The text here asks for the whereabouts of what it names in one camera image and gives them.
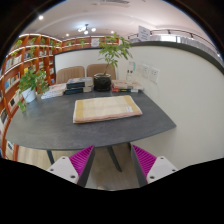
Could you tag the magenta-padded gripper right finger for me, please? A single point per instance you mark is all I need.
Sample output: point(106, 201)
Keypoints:
point(150, 165)

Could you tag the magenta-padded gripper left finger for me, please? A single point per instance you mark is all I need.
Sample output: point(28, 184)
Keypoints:
point(75, 165)

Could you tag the beige striped towel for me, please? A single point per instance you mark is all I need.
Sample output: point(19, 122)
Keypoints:
point(105, 108)

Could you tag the dark metal table leg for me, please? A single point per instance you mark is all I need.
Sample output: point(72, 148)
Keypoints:
point(50, 156)
point(114, 158)

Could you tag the white book stack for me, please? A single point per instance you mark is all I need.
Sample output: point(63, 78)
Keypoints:
point(55, 90)

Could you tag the red spine book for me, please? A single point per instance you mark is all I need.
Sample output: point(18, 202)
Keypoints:
point(121, 90)

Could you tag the beige cover book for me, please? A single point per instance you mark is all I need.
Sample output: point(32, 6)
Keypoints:
point(126, 84)

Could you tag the small tree in black pot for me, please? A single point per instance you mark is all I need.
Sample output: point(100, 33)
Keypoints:
point(101, 81)

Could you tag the tan upholstered chair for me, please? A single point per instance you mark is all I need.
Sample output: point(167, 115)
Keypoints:
point(70, 74)
point(100, 70)

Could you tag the leafy plant in white pot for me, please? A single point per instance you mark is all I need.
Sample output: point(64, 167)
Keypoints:
point(31, 81)

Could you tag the white paper card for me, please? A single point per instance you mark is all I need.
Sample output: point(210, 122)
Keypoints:
point(130, 70)

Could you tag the orange wooden bookshelf unit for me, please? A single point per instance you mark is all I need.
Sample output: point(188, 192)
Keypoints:
point(13, 63)

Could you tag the white sheer curtain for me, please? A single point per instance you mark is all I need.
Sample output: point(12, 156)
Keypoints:
point(200, 45)

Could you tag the white standing sign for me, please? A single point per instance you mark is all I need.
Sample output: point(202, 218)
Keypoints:
point(144, 33)

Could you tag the ceiling chandelier lamp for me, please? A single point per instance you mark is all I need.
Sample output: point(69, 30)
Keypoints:
point(86, 30)

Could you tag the recessed ceiling spot lights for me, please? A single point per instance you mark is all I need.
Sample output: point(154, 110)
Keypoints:
point(40, 17)

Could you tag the ceiling air vent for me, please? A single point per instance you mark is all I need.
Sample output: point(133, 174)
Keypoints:
point(111, 2)

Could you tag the white wall socket panel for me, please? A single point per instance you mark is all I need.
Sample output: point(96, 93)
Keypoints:
point(153, 75)
point(145, 71)

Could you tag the black ceiling track rail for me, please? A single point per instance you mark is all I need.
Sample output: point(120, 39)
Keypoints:
point(173, 31)

